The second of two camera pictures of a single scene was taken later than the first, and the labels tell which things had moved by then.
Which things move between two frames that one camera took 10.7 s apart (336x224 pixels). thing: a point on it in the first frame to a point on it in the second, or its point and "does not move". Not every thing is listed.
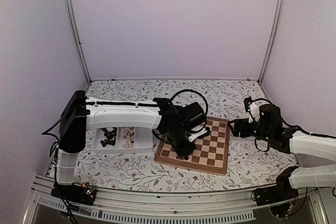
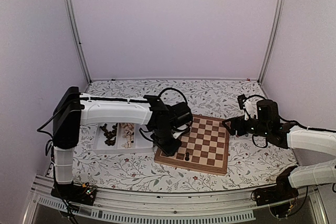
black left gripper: x=185 y=152 to x=170 y=150
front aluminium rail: x=134 y=206 does not move
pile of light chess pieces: x=129 y=135 does not move
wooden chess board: x=210 y=155 does not move
